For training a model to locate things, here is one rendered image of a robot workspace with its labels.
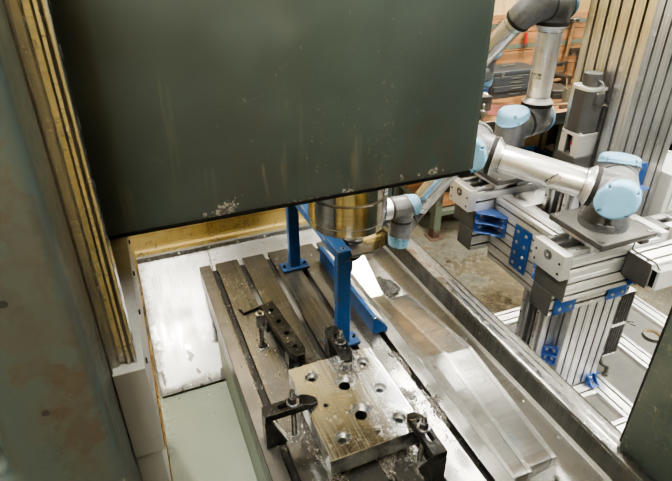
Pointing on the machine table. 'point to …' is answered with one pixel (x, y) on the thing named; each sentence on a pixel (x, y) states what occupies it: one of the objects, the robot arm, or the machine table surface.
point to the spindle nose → (350, 215)
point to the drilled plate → (370, 448)
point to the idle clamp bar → (274, 321)
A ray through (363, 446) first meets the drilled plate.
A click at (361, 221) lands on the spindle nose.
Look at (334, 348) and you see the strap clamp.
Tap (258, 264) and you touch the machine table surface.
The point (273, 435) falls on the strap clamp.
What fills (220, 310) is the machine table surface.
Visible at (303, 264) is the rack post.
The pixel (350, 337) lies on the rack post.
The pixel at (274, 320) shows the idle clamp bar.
